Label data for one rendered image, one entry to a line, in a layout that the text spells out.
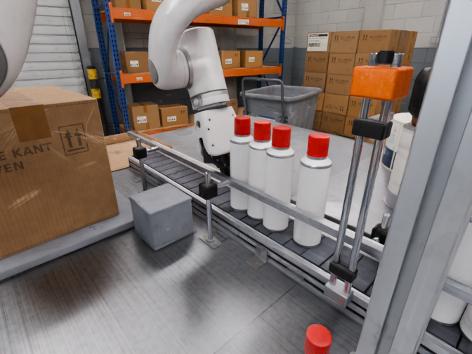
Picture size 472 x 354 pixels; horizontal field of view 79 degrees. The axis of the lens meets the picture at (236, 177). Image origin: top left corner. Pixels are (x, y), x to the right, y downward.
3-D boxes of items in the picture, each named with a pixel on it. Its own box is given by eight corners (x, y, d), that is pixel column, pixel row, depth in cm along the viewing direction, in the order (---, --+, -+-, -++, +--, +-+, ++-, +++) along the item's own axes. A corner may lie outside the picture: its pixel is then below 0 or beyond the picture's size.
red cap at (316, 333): (301, 356, 39) (303, 340, 37) (306, 335, 42) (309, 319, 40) (326, 366, 37) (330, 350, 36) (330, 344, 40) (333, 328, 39)
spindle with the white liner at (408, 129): (432, 205, 66) (477, 67, 53) (419, 220, 60) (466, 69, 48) (392, 192, 72) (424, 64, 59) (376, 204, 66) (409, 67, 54)
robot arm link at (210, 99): (202, 92, 57) (206, 107, 57) (234, 88, 62) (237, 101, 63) (181, 101, 63) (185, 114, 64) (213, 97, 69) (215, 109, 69)
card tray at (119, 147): (173, 155, 110) (172, 145, 109) (105, 173, 94) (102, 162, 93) (138, 138, 130) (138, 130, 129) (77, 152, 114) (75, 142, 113)
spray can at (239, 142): (257, 206, 65) (260, 116, 57) (241, 214, 62) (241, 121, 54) (241, 198, 69) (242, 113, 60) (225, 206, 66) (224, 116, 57)
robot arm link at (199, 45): (196, 93, 57) (234, 87, 62) (179, 24, 55) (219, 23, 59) (180, 101, 64) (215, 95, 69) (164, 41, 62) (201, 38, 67)
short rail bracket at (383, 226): (384, 267, 54) (400, 213, 49) (378, 274, 53) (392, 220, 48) (368, 258, 56) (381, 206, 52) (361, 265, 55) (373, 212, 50)
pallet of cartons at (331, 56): (397, 139, 412) (423, 31, 354) (371, 152, 362) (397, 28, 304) (324, 123, 493) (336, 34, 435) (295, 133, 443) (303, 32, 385)
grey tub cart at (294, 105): (271, 147, 381) (275, 70, 341) (317, 156, 348) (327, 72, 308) (232, 168, 314) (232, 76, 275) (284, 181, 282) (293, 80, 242)
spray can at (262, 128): (276, 214, 62) (282, 121, 54) (259, 223, 59) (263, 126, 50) (258, 206, 66) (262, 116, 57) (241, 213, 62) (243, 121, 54)
